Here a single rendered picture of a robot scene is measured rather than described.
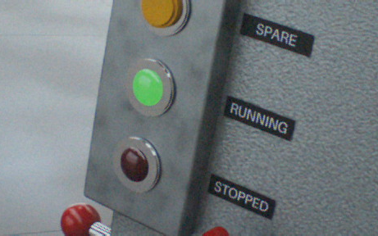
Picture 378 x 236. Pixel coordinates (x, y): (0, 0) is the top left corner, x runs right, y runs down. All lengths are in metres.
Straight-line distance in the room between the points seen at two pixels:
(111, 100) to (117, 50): 0.03
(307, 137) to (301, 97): 0.02
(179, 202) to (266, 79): 0.09
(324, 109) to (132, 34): 0.13
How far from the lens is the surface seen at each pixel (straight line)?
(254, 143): 0.51
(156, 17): 0.50
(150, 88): 0.51
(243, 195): 0.52
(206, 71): 0.49
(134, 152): 0.53
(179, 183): 0.52
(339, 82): 0.48
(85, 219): 0.65
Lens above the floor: 1.47
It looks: 20 degrees down
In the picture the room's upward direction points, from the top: 11 degrees clockwise
